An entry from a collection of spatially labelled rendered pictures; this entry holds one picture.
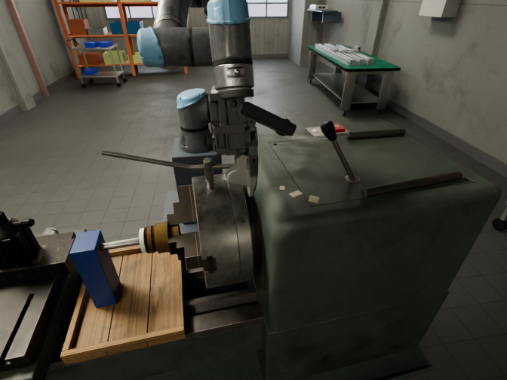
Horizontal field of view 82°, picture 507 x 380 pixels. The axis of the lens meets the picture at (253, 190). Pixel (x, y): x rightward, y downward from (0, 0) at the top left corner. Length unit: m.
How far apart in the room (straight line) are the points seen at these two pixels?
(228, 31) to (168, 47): 0.15
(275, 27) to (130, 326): 9.40
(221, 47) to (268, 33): 9.28
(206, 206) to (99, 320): 0.47
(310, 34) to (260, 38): 1.69
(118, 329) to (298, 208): 0.60
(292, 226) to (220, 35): 0.39
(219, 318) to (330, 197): 0.48
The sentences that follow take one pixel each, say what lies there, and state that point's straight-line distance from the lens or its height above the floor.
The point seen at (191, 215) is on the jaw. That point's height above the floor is 1.13.
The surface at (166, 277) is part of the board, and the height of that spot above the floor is 0.89.
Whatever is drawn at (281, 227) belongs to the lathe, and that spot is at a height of 1.23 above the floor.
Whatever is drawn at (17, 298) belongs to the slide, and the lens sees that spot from 1.05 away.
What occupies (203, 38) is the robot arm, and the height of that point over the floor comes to 1.57.
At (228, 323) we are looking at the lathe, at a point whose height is 0.87.
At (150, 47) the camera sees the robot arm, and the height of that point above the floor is 1.56.
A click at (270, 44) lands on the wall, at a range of 9.88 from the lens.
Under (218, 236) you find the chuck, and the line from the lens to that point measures 0.71.
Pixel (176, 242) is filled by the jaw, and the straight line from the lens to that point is 0.81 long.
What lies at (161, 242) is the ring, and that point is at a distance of 0.83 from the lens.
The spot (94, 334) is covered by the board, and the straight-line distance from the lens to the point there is 0.98.
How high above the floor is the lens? 1.65
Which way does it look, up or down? 34 degrees down
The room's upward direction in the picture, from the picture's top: straight up
